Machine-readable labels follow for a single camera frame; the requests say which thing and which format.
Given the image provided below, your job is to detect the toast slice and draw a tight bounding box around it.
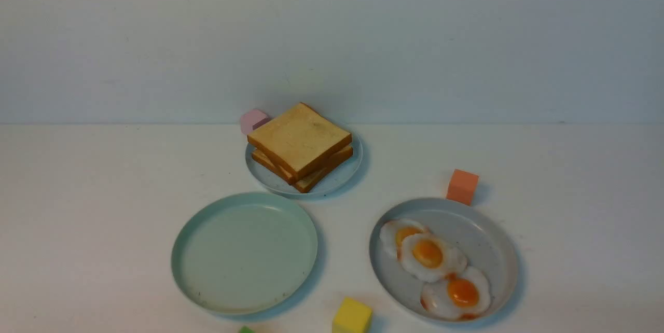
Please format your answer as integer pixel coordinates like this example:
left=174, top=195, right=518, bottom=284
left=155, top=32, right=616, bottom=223
left=251, top=145, right=354, bottom=193
left=247, top=102, right=352, bottom=183
left=251, top=149, right=344, bottom=193

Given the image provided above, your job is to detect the fried egg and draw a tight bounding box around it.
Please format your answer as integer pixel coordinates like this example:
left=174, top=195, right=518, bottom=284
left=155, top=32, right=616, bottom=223
left=397, top=233, right=468, bottom=283
left=420, top=266, right=492, bottom=321
left=379, top=218, right=430, bottom=259

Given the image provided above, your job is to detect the small light blue plate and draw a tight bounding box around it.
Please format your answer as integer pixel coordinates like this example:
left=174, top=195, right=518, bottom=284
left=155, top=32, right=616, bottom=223
left=246, top=132, right=365, bottom=199

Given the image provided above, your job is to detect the pink cube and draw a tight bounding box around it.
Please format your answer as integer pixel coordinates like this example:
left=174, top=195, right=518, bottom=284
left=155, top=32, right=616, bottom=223
left=239, top=108, right=272, bottom=136

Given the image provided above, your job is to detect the orange cube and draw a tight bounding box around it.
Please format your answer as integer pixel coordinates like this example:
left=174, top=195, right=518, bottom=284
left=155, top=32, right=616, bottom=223
left=446, top=169, right=480, bottom=207

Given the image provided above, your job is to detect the green empty plate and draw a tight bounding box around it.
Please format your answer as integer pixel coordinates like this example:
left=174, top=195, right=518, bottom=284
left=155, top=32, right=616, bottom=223
left=170, top=192, right=319, bottom=316

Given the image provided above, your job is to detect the yellow cube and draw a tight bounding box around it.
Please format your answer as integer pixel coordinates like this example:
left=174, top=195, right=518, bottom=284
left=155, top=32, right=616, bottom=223
left=331, top=297, right=373, bottom=333

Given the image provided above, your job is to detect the grey egg plate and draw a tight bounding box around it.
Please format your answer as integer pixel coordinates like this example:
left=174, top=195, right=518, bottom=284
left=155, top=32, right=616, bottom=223
left=368, top=198, right=522, bottom=327

